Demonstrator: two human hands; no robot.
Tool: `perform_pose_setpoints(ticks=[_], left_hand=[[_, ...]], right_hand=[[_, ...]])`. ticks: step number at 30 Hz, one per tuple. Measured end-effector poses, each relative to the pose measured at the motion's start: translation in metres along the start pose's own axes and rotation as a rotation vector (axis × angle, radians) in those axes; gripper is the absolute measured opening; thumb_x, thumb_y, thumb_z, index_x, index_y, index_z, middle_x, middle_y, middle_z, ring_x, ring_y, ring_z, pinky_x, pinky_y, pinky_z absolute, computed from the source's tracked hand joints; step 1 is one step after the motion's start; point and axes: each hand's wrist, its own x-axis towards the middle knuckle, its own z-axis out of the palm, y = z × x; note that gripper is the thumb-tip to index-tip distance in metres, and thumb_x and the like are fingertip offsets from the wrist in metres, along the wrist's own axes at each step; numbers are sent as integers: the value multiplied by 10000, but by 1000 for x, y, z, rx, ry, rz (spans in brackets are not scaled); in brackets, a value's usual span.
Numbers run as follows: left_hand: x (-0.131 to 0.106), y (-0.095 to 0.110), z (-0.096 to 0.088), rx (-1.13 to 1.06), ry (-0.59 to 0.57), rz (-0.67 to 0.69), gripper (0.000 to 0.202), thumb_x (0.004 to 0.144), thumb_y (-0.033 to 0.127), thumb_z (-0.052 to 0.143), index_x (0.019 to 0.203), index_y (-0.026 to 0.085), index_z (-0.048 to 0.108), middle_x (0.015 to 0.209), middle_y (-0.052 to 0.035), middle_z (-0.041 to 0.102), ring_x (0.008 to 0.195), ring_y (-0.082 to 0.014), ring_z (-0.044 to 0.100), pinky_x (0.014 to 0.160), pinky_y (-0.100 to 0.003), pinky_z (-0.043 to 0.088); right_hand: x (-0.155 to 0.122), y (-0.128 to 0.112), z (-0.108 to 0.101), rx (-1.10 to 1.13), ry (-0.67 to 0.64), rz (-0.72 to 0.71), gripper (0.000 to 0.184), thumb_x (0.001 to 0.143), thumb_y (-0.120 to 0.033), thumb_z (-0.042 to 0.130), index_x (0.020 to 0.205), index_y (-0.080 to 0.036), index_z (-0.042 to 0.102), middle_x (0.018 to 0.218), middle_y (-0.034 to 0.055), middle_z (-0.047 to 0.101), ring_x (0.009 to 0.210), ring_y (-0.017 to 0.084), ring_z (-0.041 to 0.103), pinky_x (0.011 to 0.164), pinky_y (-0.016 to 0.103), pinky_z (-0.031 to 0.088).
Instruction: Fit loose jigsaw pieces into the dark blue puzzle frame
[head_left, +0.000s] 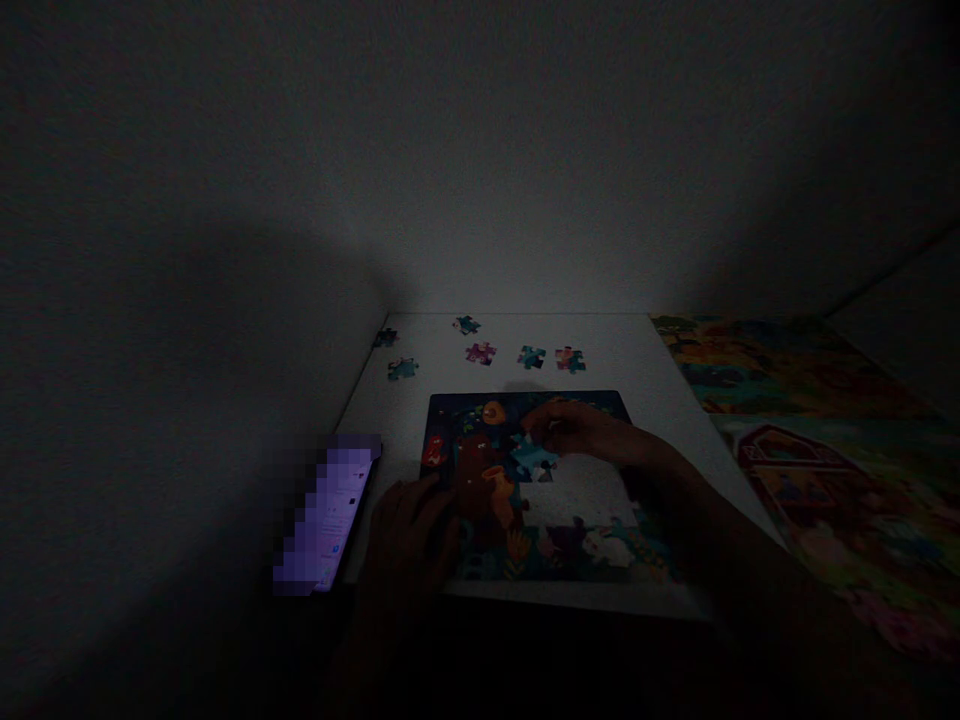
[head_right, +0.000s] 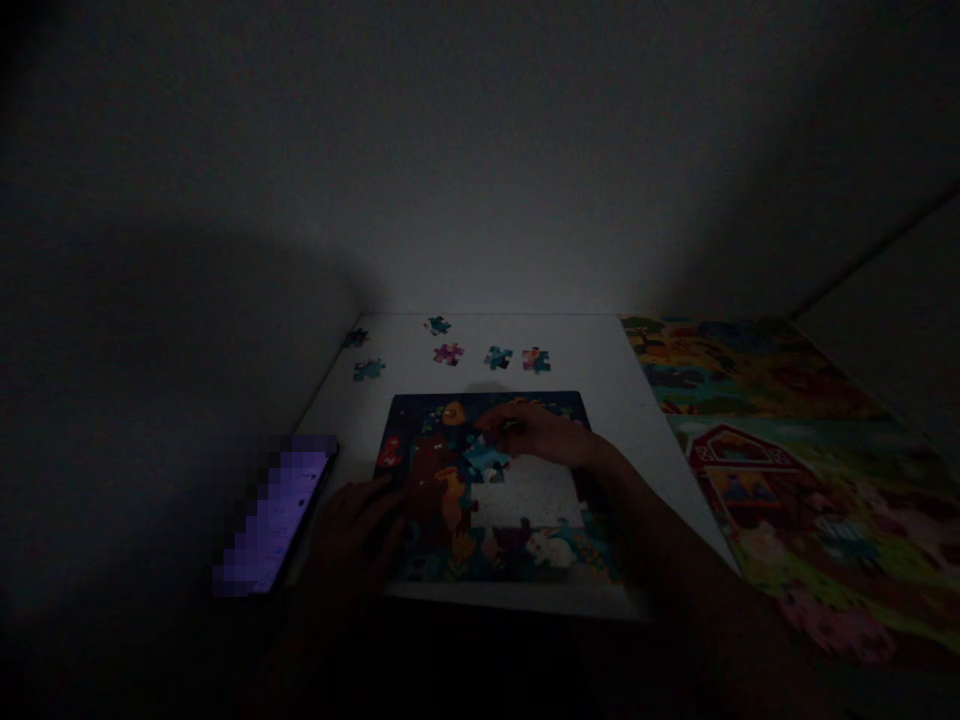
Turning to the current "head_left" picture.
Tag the person's right hand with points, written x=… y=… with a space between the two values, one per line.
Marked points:
x=581 y=435

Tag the person's left hand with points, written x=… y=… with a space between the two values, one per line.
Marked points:
x=409 y=517

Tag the person's right fingers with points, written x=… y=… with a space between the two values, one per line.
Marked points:
x=544 y=427

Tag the person's left fingers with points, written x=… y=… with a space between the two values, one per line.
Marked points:
x=442 y=517

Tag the blue jigsaw puzzle piece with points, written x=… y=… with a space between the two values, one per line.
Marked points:
x=532 y=452

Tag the colourful jigsaw puzzle board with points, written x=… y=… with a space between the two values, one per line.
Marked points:
x=525 y=487

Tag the blue white puzzle piece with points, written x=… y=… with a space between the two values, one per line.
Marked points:
x=532 y=357

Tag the red blue puzzle piece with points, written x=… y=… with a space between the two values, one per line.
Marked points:
x=570 y=360

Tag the purple pink puzzle piece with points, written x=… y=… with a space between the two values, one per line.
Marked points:
x=481 y=354

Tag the smartphone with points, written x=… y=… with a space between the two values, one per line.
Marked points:
x=330 y=517

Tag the blue green puzzle piece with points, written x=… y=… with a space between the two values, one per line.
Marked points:
x=466 y=325

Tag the teal puzzle piece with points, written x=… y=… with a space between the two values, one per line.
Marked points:
x=403 y=367

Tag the dark blue puzzle piece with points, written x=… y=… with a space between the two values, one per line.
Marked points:
x=385 y=337

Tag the colourful savanna play mat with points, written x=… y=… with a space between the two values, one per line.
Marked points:
x=780 y=367

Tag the colourful farm barn play mat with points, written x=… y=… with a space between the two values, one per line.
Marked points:
x=847 y=510

